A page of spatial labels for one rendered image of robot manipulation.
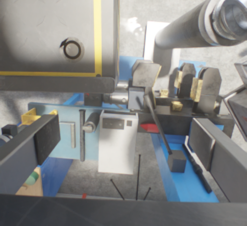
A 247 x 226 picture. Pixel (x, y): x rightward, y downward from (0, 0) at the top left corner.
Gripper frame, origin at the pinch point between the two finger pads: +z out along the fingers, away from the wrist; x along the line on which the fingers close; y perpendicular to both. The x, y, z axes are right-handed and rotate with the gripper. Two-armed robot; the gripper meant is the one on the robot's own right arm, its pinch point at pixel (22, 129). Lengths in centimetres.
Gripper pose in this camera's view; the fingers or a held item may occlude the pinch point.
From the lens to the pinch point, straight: 111.1
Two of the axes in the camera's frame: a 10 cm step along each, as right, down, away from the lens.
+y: 10.0, 0.7, -0.1
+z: 0.3, -2.8, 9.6
